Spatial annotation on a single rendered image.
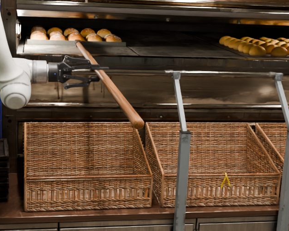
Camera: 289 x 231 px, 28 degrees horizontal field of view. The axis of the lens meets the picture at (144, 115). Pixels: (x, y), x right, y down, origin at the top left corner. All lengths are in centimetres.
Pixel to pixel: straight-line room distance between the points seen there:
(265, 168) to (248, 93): 45
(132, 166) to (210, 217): 54
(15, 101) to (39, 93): 82
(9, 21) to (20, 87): 83
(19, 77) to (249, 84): 142
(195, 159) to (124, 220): 65
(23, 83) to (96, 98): 87
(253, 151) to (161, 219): 69
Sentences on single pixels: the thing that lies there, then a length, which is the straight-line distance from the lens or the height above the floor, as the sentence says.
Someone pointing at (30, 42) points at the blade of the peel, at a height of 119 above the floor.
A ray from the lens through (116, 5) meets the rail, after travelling 270.
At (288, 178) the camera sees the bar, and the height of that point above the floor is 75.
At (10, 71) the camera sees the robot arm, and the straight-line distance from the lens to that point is 206.
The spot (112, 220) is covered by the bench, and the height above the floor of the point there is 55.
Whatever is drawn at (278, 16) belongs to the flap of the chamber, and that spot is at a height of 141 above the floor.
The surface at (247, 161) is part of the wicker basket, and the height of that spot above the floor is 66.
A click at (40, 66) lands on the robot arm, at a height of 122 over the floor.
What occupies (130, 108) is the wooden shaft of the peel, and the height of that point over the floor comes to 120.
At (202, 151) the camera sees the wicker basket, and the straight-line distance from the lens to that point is 299.
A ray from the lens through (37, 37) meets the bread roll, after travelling 326.
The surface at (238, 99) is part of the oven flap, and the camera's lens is 304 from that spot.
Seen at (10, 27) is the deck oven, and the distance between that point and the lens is 283.
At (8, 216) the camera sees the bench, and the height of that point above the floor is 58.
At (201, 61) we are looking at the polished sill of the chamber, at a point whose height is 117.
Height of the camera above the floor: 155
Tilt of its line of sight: 13 degrees down
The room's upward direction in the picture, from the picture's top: 3 degrees clockwise
